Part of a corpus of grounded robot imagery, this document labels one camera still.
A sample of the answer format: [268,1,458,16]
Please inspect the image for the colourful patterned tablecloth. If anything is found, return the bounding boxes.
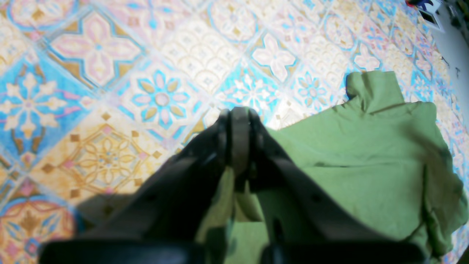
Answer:
[1,0,468,264]

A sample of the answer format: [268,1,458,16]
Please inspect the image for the olive green t-shirt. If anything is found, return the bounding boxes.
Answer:
[196,71,468,264]

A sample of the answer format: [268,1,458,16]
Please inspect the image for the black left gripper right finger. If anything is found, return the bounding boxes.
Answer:
[231,107,428,264]

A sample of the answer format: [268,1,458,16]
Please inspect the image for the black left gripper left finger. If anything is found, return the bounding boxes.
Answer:
[39,110,230,264]

